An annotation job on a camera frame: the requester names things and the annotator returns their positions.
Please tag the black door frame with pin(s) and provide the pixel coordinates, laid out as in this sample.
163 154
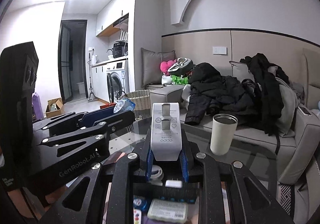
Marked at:
71 60

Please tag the woven wicker basket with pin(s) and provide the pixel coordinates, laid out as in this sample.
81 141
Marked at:
140 98

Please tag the black jacket pile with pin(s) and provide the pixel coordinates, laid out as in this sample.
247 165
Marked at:
256 103

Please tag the black bicycle helmet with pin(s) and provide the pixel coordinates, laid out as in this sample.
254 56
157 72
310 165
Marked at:
181 67

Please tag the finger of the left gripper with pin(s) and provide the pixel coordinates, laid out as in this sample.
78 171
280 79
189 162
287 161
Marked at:
76 119
62 133

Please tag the green lidded plastic case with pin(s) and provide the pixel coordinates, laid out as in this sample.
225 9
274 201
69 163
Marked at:
168 211

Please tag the pink plush toy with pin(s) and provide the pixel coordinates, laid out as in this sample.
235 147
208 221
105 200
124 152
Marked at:
165 65

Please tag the purple rolled mat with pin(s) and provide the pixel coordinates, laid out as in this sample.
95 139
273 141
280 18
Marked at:
37 107

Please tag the red gift bag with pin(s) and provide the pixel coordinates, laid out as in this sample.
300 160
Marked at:
107 106

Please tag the blue tape dispenser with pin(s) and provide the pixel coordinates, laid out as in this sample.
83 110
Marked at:
141 203
124 104

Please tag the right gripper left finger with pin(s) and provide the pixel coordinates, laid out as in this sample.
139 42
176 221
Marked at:
105 194

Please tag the round silver device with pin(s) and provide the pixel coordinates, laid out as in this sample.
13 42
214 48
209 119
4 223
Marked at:
156 175

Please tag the grey back cushion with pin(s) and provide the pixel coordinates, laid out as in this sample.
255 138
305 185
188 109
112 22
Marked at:
151 62

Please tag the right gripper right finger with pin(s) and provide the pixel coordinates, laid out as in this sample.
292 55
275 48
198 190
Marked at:
241 183

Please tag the white washing machine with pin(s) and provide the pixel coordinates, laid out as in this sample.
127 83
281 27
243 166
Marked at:
117 79

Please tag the white oppo charger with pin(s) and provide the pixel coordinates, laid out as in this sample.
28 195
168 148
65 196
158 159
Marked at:
166 135

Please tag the blue tape dispenser far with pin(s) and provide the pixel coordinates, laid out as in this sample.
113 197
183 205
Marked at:
124 104

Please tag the black storage box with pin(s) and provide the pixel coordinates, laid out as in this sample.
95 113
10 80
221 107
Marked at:
165 186

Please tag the wall power socket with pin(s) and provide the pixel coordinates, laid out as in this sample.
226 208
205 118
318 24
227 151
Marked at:
219 50

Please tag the white cylindrical cup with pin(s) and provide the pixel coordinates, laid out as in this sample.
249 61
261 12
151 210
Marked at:
223 129

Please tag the blue tape dispenser near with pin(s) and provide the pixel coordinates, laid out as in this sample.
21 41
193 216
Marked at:
141 203

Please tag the grey sofa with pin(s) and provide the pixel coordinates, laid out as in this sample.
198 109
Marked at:
299 133

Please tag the white plug charger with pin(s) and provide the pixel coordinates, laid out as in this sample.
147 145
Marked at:
174 184

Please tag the silver remote control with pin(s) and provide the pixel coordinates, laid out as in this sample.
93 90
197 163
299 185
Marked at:
137 216

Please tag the cardboard box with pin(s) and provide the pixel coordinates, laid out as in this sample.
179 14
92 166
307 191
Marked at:
54 108

